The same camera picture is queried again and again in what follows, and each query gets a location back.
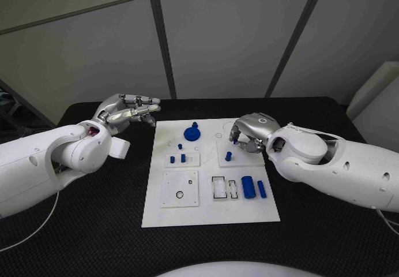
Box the white cable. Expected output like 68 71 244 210
0 191 61 252
375 209 399 234

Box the blue gear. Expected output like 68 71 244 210
183 121 204 143

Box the large blue cylinder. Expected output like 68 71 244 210
241 175 258 199

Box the white task board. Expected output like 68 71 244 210
142 118 281 229

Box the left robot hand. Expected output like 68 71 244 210
91 93 163 136

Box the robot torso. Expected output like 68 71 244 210
155 261 320 277

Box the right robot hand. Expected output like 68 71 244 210
230 112 283 154

